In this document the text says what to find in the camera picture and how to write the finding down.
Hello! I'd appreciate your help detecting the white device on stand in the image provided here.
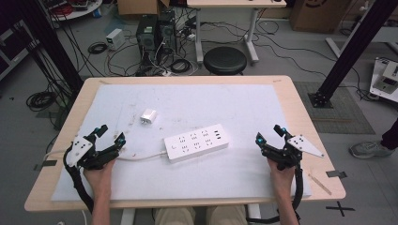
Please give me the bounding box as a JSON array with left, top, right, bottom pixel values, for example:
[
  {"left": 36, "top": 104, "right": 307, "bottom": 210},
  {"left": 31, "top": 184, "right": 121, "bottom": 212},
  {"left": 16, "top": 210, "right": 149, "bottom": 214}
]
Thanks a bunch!
[{"left": 369, "top": 57, "right": 398, "bottom": 104}]

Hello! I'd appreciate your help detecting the person's left hand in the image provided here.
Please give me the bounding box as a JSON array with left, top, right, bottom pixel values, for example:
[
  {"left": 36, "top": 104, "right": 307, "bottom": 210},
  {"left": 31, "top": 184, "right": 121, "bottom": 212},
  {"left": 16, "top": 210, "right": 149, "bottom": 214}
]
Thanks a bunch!
[{"left": 83, "top": 157, "right": 117, "bottom": 192}]

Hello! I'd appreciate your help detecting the person's right leg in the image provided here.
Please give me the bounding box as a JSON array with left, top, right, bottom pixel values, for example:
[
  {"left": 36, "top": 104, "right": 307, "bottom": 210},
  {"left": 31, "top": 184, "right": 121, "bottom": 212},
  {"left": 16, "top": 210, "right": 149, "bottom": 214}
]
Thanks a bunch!
[{"left": 206, "top": 204, "right": 249, "bottom": 225}]

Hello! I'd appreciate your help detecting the grey tape piece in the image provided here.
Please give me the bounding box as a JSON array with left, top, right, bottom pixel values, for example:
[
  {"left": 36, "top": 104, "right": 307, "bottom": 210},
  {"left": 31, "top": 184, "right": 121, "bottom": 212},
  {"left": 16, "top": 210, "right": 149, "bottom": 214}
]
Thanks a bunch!
[
  {"left": 33, "top": 159, "right": 58, "bottom": 172},
  {"left": 325, "top": 170, "right": 348, "bottom": 179}
]

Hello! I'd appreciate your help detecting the large brown cardboard box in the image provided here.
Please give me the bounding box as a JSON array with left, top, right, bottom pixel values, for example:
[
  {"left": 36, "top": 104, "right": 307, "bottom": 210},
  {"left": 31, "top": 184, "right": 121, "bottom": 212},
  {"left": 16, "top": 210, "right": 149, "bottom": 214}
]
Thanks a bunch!
[{"left": 288, "top": 0, "right": 352, "bottom": 35}]

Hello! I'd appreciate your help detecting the black round stool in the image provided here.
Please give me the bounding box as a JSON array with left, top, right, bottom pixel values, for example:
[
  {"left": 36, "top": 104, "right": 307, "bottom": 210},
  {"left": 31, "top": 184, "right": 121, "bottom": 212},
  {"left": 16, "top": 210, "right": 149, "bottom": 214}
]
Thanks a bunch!
[{"left": 203, "top": 46, "right": 248, "bottom": 76}]

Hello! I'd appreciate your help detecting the white charger adapter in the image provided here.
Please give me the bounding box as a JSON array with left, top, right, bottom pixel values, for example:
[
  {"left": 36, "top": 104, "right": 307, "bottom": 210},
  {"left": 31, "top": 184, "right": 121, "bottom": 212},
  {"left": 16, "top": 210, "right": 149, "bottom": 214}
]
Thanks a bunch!
[{"left": 139, "top": 108, "right": 159, "bottom": 127}]

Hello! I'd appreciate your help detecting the round white table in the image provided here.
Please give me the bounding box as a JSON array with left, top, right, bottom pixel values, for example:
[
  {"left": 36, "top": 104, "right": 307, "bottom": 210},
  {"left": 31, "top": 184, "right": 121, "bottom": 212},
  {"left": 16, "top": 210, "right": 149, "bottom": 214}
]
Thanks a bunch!
[{"left": 39, "top": 0, "right": 104, "bottom": 23}]

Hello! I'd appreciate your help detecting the black metal frame post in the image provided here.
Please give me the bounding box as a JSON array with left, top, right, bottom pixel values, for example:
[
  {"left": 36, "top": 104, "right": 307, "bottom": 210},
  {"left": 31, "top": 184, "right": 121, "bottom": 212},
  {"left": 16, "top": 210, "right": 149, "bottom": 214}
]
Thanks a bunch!
[
  {"left": 307, "top": 0, "right": 398, "bottom": 109},
  {"left": 15, "top": 0, "right": 84, "bottom": 97}
]

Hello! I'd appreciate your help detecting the light wooden table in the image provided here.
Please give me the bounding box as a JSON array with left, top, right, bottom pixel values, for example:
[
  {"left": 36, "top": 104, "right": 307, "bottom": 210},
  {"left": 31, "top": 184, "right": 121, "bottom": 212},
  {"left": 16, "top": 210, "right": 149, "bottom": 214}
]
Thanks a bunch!
[{"left": 23, "top": 74, "right": 347, "bottom": 225}]

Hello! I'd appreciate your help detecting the grey floor mat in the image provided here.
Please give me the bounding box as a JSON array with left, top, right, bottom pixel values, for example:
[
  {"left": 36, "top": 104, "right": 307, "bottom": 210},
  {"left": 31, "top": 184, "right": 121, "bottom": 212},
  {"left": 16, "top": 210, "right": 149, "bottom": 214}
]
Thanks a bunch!
[{"left": 293, "top": 81, "right": 376, "bottom": 136}]

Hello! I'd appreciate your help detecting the person's leg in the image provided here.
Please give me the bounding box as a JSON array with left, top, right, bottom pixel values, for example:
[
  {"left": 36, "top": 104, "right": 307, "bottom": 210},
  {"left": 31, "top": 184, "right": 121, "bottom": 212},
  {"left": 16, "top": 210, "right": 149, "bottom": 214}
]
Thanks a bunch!
[
  {"left": 206, "top": 204, "right": 249, "bottom": 225},
  {"left": 380, "top": 119, "right": 398, "bottom": 151},
  {"left": 154, "top": 205, "right": 197, "bottom": 225}
]

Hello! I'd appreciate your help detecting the white table mat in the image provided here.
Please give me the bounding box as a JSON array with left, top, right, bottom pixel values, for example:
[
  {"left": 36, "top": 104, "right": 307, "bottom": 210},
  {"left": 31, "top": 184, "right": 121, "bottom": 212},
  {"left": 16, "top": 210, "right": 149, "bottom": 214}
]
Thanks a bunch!
[{"left": 51, "top": 82, "right": 313, "bottom": 202}]

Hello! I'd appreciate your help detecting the white power strip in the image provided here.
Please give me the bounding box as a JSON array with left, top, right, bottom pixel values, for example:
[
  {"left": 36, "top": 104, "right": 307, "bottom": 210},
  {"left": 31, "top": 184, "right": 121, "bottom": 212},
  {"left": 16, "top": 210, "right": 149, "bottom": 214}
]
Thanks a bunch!
[{"left": 163, "top": 123, "right": 230, "bottom": 164}]

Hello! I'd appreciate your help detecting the thin wooden stick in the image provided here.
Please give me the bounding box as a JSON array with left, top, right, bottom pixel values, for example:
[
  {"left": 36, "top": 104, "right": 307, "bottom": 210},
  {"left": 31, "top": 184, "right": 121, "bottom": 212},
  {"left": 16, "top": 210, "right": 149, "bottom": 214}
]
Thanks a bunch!
[{"left": 307, "top": 172, "right": 333, "bottom": 197}]

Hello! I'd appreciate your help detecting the white desk frame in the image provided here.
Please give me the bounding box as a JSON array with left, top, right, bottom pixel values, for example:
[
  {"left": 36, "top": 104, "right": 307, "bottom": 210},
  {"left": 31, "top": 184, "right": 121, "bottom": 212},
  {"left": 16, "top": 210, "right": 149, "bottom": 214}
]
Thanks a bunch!
[{"left": 325, "top": 25, "right": 398, "bottom": 60}]

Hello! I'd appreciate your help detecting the black sleeved gripper cable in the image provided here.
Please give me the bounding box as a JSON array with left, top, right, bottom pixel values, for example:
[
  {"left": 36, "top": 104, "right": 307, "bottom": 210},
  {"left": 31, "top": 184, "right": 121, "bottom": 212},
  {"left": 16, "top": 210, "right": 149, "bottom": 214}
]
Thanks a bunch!
[
  {"left": 62, "top": 146, "right": 96, "bottom": 214},
  {"left": 246, "top": 162, "right": 305, "bottom": 225}
]

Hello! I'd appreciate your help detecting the black computer tower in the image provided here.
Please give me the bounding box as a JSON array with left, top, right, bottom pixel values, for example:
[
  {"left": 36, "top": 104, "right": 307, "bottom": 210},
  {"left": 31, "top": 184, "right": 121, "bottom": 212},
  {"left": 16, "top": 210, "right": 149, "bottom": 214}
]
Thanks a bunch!
[
  {"left": 157, "top": 9, "right": 178, "bottom": 54},
  {"left": 135, "top": 14, "right": 160, "bottom": 65}
]

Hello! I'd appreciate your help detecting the coiled black cable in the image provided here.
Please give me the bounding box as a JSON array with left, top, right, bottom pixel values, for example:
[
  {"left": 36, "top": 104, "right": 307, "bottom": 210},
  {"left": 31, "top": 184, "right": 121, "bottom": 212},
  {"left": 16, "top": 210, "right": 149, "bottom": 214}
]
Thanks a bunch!
[
  {"left": 169, "top": 58, "right": 193, "bottom": 75},
  {"left": 86, "top": 41, "right": 109, "bottom": 55},
  {"left": 25, "top": 91, "right": 58, "bottom": 113}
]

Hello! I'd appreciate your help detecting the person's left leg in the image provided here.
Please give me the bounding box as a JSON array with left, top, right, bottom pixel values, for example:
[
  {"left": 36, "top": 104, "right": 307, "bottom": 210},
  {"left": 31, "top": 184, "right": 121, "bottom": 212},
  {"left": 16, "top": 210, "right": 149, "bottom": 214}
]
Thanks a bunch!
[{"left": 154, "top": 205, "right": 197, "bottom": 225}]

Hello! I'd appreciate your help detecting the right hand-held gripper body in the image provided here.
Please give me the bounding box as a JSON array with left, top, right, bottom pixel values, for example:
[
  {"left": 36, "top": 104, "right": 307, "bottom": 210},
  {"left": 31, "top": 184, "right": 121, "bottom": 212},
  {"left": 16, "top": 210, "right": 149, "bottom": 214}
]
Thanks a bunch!
[{"left": 262, "top": 134, "right": 325, "bottom": 172}]

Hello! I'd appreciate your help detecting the white power supply box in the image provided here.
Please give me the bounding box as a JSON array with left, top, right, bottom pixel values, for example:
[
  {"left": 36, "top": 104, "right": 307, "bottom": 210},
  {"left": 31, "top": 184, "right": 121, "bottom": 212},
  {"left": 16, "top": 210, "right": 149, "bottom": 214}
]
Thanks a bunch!
[{"left": 105, "top": 28, "right": 127, "bottom": 52}]

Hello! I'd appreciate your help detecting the person's right hand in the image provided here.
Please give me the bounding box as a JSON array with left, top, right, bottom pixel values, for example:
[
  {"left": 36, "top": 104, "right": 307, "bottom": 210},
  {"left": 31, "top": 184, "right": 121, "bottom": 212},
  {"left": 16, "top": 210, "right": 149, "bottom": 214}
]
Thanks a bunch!
[{"left": 267, "top": 157, "right": 297, "bottom": 194}]

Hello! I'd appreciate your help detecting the white-legged wooden desk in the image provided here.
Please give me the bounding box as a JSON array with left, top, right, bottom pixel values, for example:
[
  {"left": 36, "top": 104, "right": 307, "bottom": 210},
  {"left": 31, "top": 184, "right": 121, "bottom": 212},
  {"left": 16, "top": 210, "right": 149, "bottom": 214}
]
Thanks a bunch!
[{"left": 186, "top": 0, "right": 287, "bottom": 66}]

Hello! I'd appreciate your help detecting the grey metal rack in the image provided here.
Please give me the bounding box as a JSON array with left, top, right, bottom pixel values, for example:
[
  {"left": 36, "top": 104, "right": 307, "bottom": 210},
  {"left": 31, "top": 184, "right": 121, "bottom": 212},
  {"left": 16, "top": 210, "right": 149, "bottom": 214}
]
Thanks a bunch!
[{"left": 0, "top": 19, "right": 40, "bottom": 83}]

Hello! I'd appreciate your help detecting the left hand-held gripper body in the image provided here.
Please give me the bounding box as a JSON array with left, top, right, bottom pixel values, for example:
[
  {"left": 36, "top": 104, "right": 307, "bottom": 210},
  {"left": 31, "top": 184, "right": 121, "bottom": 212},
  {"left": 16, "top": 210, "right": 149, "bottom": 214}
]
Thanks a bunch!
[{"left": 64, "top": 133, "right": 121, "bottom": 172}]

